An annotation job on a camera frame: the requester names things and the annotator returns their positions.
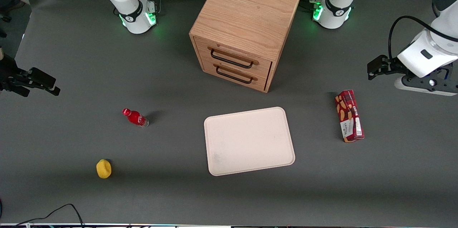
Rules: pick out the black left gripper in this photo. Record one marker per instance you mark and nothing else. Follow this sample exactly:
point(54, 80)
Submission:
point(393, 66)

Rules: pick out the small red bottle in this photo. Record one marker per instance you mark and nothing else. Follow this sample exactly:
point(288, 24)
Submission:
point(136, 117)

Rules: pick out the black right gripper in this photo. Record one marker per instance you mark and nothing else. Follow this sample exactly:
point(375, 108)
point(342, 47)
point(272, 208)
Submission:
point(8, 76)

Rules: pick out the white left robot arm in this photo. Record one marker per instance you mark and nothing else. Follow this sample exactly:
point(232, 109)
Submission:
point(336, 12)

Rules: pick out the yellow lemon toy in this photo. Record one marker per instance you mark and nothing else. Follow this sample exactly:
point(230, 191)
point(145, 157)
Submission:
point(103, 169)

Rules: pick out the red plaid cookie box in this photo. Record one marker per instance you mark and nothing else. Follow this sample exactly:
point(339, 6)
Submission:
point(350, 117)

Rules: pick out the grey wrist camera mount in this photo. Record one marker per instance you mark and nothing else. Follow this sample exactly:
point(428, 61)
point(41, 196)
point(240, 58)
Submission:
point(422, 86)

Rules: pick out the beige plastic tray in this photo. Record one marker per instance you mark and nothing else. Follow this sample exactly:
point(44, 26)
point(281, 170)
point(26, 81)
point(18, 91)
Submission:
point(248, 141)

